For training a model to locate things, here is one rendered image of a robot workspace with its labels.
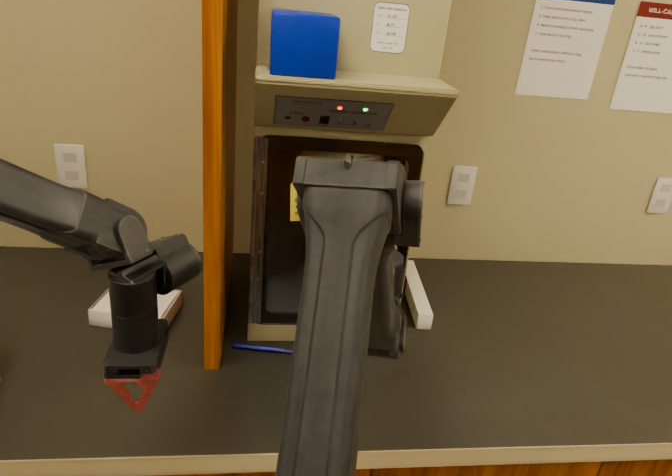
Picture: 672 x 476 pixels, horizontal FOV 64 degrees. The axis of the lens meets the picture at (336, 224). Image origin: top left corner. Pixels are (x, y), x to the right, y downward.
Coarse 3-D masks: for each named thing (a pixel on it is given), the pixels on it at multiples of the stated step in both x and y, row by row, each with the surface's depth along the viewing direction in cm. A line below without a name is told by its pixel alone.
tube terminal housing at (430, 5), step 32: (288, 0) 87; (320, 0) 87; (352, 0) 88; (384, 0) 89; (416, 0) 89; (448, 0) 90; (352, 32) 90; (416, 32) 91; (256, 64) 91; (352, 64) 92; (384, 64) 93; (416, 64) 94; (256, 128) 95; (288, 128) 96
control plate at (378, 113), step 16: (288, 96) 84; (288, 112) 88; (304, 112) 88; (320, 112) 88; (336, 112) 88; (352, 112) 89; (368, 112) 89; (384, 112) 89; (352, 128) 93; (368, 128) 93
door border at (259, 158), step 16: (256, 160) 96; (256, 192) 99; (256, 208) 100; (256, 224) 101; (256, 240) 103; (256, 256) 104; (256, 272) 106; (256, 288) 107; (256, 304) 108; (256, 320) 110
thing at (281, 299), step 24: (288, 144) 96; (312, 144) 96; (336, 144) 97; (360, 144) 97; (384, 144) 98; (408, 144) 98; (288, 168) 97; (408, 168) 100; (288, 192) 99; (288, 216) 101; (264, 240) 103; (288, 240) 103; (264, 264) 105; (288, 264) 106; (264, 288) 107; (288, 288) 108; (264, 312) 110; (288, 312) 110
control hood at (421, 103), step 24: (264, 72) 83; (336, 72) 90; (360, 72) 92; (264, 96) 84; (312, 96) 84; (336, 96) 84; (360, 96) 84; (384, 96) 85; (408, 96) 85; (432, 96) 85; (456, 96) 85; (264, 120) 91; (408, 120) 91; (432, 120) 92
